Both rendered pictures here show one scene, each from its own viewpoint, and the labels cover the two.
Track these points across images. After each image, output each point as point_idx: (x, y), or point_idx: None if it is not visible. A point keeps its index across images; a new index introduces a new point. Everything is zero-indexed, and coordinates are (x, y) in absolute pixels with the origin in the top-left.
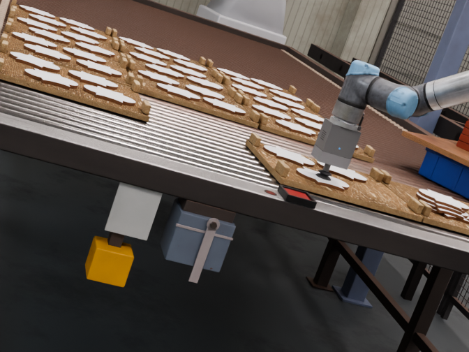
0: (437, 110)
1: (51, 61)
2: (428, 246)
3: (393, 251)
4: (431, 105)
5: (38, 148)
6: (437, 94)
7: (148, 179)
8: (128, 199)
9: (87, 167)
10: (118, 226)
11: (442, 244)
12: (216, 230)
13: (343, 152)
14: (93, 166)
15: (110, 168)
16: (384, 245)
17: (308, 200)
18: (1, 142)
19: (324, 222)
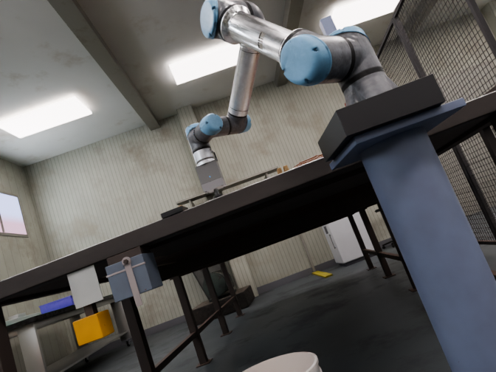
0: (244, 115)
1: None
2: (274, 180)
3: (255, 199)
4: (236, 114)
5: (12, 286)
6: (232, 106)
7: (77, 262)
8: (77, 281)
9: (42, 278)
10: (82, 302)
11: (284, 172)
12: (130, 263)
13: (214, 176)
14: (45, 276)
15: (54, 271)
16: (245, 200)
17: (175, 208)
18: None
19: (195, 213)
